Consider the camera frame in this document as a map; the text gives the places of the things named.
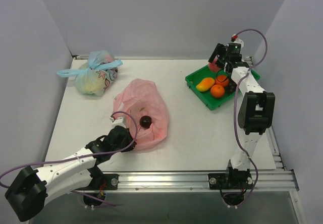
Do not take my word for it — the pink peach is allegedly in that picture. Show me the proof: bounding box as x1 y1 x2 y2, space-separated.
208 58 221 73

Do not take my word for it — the orange tangerine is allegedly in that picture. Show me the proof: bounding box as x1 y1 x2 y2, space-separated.
210 84 226 98
215 75 230 88

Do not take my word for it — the dark red plum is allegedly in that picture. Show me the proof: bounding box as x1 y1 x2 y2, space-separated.
139 116 152 129

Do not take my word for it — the dark red grape bunch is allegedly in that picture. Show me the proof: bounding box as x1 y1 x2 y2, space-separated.
226 81 237 95

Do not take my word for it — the yellow orange mango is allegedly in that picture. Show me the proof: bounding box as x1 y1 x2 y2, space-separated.
196 77 215 92

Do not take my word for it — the pink plastic bag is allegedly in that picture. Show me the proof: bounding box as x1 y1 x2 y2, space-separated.
113 79 169 151

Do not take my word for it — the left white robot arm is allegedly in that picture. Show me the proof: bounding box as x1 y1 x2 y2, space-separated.
5 126 136 222

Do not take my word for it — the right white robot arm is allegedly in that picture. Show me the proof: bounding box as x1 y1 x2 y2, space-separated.
208 42 276 188

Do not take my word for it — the blue tied plastic bag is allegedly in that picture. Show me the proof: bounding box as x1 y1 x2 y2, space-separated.
57 50 123 97

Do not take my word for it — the green plastic tray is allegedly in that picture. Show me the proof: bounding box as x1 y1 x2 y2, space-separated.
185 66 264 110

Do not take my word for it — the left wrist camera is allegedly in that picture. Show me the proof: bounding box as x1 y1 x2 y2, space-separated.
110 116 126 128

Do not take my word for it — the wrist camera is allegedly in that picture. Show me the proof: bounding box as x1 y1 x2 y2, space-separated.
110 116 126 128
231 34 244 48

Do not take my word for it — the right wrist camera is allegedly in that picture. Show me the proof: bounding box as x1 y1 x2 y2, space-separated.
231 34 244 48

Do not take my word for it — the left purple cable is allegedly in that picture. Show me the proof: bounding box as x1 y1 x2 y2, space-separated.
0 110 139 207

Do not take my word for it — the purple cable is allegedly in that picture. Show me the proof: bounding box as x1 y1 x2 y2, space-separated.
0 110 139 207
233 28 268 207

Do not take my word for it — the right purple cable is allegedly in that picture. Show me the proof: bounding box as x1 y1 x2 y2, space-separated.
233 28 268 207

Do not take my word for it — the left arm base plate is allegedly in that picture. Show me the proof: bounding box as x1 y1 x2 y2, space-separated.
77 174 119 192

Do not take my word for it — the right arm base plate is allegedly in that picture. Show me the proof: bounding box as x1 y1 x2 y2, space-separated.
208 173 254 190

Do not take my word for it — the aluminium front rail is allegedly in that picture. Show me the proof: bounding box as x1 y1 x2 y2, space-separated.
27 170 300 196

